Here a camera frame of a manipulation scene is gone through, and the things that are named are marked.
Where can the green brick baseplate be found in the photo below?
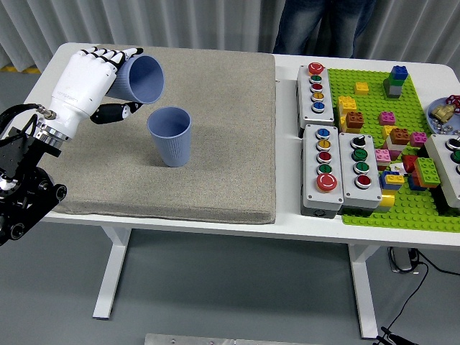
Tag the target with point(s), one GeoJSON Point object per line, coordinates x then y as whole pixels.
{"type": "Point", "coordinates": [373, 77]}

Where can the green brick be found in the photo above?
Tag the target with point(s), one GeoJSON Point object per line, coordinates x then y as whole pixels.
{"type": "Point", "coordinates": [427, 170]}

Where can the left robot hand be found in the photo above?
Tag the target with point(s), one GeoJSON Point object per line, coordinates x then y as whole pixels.
{"type": "Point", "coordinates": [82, 86]}

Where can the grey box, black knob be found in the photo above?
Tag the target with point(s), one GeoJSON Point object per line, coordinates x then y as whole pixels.
{"type": "Point", "coordinates": [359, 197]}

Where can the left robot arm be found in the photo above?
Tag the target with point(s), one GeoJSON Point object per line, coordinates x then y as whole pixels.
{"type": "Point", "coordinates": [21, 161]}

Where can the pink brick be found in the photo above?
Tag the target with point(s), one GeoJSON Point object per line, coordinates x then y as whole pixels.
{"type": "Point", "coordinates": [418, 139]}
{"type": "Point", "coordinates": [386, 118]}
{"type": "Point", "coordinates": [382, 156]}

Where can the grey button box, black base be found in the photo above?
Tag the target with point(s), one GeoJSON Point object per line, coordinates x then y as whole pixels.
{"type": "Point", "coordinates": [445, 161]}

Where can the white curtain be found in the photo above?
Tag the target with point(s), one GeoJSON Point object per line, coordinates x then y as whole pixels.
{"type": "Point", "coordinates": [179, 21]}

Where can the red brick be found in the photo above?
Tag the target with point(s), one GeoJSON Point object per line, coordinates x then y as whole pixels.
{"type": "Point", "coordinates": [409, 163]}

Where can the small yellow brick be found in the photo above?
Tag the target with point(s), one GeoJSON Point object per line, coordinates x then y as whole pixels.
{"type": "Point", "coordinates": [361, 88]}

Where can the brown brick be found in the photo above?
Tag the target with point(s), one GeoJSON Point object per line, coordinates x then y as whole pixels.
{"type": "Point", "coordinates": [354, 120]}
{"type": "Point", "coordinates": [399, 136]}

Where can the blue ribbed plastic cup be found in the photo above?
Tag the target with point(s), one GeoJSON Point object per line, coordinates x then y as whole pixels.
{"type": "Point", "coordinates": [172, 151]}
{"type": "Point", "coordinates": [143, 79]}

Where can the yellow round brick stack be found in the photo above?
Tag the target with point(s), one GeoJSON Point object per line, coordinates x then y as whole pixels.
{"type": "Point", "coordinates": [386, 199]}

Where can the brass fitting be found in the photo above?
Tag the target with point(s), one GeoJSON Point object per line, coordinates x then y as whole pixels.
{"type": "Point", "coordinates": [442, 112]}

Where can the grey box, large red mushroom button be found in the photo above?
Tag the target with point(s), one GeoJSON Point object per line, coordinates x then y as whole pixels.
{"type": "Point", "coordinates": [311, 161]}

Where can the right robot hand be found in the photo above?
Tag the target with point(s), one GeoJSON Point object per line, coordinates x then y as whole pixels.
{"type": "Point", "coordinates": [393, 340]}

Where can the power adapter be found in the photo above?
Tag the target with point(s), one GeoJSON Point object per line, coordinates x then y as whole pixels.
{"type": "Point", "coordinates": [400, 260]}

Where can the blue green grey brick tower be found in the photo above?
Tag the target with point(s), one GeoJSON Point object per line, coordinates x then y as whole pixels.
{"type": "Point", "coordinates": [395, 86]}

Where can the grey box, round red top button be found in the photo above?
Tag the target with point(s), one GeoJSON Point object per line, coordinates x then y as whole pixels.
{"type": "Point", "coordinates": [325, 116]}

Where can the blue and yellow brick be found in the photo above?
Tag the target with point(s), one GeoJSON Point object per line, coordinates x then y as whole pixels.
{"type": "Point", "coordinates": [390, 181]}

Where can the grey-brown fabric mat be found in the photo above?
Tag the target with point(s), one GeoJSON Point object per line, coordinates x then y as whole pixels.
{"type": "Point", "coordinates": [215, 143]}

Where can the person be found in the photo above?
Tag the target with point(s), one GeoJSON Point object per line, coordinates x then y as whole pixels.
{"type": "Point", "coordinates": [305, 25]}

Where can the white table leg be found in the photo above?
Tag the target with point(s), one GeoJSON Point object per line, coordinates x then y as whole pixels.
{"type": "Point", "coordinates": [363, 287]}
{"type": "Point", "coordinates": [111, 269]}

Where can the blue plate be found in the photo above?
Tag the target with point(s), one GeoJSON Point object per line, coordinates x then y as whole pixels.
{"type": "Point", "coordinates": [434, 107]}

